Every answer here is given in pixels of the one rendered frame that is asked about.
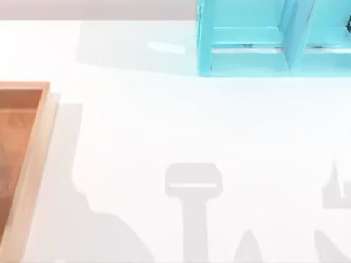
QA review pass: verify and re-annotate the light blue rack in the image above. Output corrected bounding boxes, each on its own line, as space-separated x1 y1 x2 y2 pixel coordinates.
196 0 351 78

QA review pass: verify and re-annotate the shallow salmon-coloured box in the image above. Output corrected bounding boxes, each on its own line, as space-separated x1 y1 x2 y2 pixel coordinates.
0 81 59 263

